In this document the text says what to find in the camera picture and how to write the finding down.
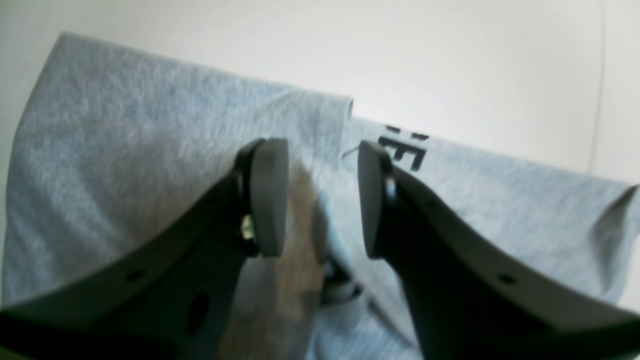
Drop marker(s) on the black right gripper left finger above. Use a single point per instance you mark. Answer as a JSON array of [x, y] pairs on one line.
[[169, 299]]

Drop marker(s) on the grey T-shirt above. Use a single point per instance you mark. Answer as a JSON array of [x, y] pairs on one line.
[[115, 144]]

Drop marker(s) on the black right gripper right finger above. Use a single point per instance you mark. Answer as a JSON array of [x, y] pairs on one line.
[[468, 299]]

